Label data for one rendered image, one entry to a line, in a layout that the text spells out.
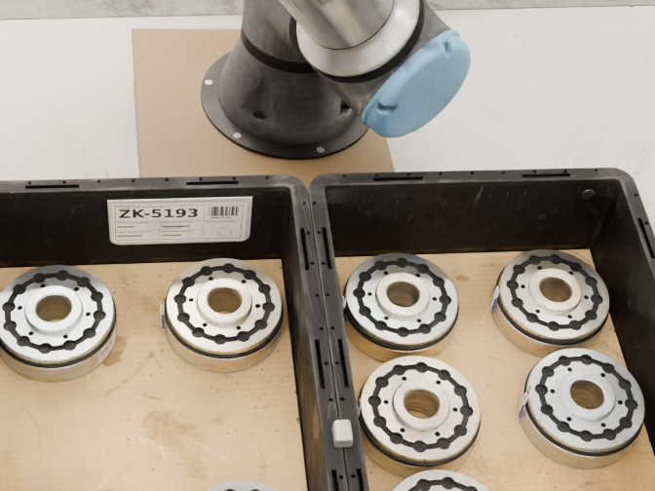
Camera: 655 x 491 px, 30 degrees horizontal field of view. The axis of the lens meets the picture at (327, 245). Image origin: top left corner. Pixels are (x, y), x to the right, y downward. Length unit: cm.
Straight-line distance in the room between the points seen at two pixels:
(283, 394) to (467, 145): 50
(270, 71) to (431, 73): 22
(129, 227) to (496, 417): 36
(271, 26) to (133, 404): 40
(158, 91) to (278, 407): 43
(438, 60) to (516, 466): 36
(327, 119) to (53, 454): 47
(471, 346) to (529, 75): 54
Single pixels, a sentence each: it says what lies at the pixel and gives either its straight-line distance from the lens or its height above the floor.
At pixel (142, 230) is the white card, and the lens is 110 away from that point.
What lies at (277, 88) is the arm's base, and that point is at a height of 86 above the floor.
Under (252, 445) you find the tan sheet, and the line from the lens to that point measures 103.
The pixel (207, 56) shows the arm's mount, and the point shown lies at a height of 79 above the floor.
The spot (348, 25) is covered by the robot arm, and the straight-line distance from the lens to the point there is 103.
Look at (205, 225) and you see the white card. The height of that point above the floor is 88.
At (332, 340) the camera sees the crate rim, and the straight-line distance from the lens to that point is 97.
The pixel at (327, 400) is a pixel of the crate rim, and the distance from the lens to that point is 94.
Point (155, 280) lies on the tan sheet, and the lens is 112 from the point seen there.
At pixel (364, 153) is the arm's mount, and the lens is 129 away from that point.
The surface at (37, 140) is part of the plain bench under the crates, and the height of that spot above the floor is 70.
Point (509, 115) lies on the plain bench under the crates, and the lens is 150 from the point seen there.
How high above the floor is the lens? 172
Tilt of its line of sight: 51 degrees down
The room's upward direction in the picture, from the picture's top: 8 degrees clockwise
